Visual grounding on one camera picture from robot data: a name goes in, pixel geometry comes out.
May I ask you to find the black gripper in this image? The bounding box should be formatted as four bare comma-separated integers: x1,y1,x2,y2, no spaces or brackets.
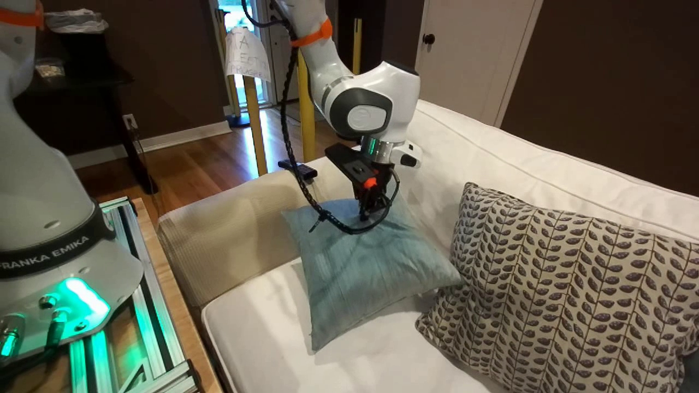
354,169,395,224

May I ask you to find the green square pillow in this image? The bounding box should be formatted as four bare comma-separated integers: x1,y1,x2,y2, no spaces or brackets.
280,197,464,356

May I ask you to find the leaf patterned pillow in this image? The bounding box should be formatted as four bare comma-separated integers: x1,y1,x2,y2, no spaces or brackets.
414,180,699,393

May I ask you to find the teal pillow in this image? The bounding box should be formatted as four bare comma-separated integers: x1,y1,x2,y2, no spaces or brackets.
677,347,699,393

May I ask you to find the white fabric sofa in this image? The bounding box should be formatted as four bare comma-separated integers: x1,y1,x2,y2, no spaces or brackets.
156,96,699,393

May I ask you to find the white door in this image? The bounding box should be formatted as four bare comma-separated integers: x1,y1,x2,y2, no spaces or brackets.
413,0,543,127

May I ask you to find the white plastic cover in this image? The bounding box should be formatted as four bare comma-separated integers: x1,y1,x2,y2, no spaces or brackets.
222,26,272,82

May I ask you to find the black side table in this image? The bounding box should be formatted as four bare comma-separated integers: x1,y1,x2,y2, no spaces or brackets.
13,27,160,197

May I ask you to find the white crumpled cloth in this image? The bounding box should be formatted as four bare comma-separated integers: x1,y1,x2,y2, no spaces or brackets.
42,5,112,36

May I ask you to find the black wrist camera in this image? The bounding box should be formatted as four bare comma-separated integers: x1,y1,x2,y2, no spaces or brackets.
324,141,379,180

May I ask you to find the black braided cable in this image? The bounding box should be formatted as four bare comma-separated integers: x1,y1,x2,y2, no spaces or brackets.
278,0,401,236

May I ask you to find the yellow post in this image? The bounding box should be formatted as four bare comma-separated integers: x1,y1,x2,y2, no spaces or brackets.
243,72,270,178
351,17,365,74
294,49,321,164

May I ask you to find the orange strap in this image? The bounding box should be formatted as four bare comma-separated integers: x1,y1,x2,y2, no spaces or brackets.
0,4,46,31
289,17,337,49

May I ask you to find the aluminium profile base frame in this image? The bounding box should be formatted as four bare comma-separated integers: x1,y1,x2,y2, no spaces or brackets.
0,194,203,393

